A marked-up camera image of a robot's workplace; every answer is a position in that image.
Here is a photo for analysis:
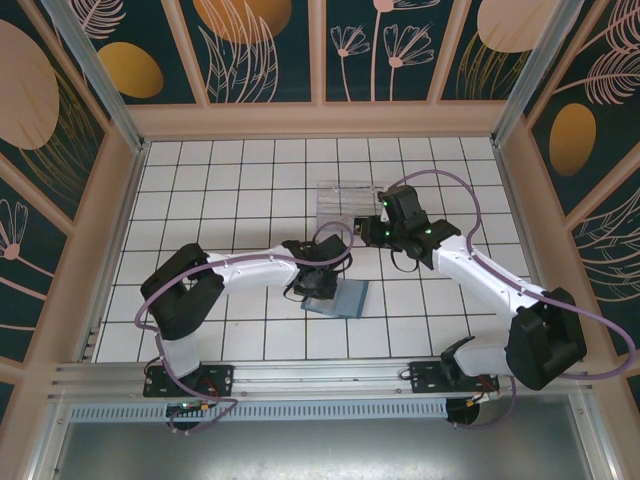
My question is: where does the teal card holder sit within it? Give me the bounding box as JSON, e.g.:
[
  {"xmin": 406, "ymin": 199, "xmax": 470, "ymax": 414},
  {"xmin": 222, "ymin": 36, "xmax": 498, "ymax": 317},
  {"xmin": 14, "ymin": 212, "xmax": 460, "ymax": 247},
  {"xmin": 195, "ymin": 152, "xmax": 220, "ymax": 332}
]
[{"xmin": 301, "ymin": 279, "xmax": 370, "ymax": 320}]

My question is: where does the clear acrylic tray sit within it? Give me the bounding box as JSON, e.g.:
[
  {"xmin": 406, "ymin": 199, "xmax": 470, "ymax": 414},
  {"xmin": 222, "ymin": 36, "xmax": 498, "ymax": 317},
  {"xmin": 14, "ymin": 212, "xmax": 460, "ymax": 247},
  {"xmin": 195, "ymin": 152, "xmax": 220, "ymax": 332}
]
[{"xmin": 317, "ymin": 180, "xmax": 382, "ymax": 237}]

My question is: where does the aluminium table edge strip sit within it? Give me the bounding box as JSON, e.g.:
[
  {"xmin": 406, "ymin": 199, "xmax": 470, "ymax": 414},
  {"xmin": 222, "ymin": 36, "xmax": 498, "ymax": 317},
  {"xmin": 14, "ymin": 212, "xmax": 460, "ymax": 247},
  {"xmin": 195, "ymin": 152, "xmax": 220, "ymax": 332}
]
[
  {"xmin": 492, "ymin": 143, "xmax": 571, "ymax": 354},
  {"xmin": 79, "ymin": 142, "xmax": 151, "ymax": 364}
]

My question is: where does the grey metal sheet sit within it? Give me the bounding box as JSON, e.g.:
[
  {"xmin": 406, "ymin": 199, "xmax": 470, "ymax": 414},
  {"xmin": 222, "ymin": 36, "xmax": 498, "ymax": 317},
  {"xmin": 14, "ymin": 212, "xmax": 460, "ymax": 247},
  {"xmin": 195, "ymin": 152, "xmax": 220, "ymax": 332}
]
[{"xmin": 49, "ymin": 394, "xmax": 596, "ymax": 480}]

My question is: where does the small green controller board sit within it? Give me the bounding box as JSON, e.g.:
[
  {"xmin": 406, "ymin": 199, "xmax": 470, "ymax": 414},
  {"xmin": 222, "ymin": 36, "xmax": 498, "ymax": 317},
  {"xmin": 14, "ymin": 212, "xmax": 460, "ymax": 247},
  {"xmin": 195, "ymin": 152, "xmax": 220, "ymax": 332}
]
[{"xmin": 166, "ymin": 401, "xmax": 214, "ymax": 419}]

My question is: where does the aluminium mounting rail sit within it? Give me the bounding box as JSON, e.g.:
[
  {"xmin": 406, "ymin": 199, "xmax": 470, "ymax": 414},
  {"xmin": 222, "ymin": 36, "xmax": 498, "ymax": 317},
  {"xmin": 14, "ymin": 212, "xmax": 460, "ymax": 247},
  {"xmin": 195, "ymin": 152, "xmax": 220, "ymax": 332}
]
[{"xmin": 47, "ymin": 352, "xmax": 599, "ymax": 401}]

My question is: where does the slotted grey cable duct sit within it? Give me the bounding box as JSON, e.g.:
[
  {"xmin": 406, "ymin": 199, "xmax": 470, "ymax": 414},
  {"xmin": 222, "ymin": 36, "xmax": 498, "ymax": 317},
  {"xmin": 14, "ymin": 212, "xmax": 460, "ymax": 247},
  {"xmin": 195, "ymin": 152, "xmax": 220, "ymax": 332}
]
[{"xmin": 69, "ymin": 398, "xmax": 449, "ymax": 422}]

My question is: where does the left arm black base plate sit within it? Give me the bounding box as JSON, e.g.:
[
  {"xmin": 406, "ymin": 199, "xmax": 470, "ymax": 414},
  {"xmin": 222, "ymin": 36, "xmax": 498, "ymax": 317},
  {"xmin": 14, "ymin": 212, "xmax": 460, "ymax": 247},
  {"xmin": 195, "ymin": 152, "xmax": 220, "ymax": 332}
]
[{"xmin": 143, "ymin": 364, "xmax": 236, "ymax": 399}]

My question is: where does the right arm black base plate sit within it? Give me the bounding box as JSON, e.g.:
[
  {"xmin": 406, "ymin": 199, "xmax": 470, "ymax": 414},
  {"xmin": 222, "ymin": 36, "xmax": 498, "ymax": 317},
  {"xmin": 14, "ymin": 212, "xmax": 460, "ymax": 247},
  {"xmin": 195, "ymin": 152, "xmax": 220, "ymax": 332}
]
[{"xmin": 408, "ymin": 360, "xmax": 501, "ymax": 396}]

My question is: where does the aluminium corner post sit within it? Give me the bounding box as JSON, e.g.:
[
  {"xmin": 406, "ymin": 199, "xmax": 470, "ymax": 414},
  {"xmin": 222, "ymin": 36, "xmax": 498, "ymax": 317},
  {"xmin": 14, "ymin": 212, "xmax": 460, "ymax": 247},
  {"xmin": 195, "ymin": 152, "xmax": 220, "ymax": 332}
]
[
  {"xmin": 39, "ymin": 0, "xmax": 150, "ymax": 152},
  {"xmin": 490, "ymin": 0, "xmax": 579, "ymax": 147}
]

